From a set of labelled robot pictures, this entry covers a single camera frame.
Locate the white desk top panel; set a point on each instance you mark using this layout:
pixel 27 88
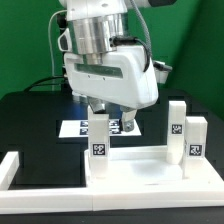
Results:
pixel 136 168

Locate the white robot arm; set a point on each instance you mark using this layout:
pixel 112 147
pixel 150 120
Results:
pixel 98 27

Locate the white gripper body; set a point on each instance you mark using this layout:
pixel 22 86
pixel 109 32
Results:
pixel 120 79

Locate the white L-shaped fixture frame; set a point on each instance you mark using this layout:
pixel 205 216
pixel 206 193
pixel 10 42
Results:
pixel 181 194

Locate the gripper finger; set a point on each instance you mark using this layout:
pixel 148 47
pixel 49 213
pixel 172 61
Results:
pixel 127 119
pixel 97 105

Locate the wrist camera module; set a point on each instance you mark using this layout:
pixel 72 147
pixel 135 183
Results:
pixel 64 41

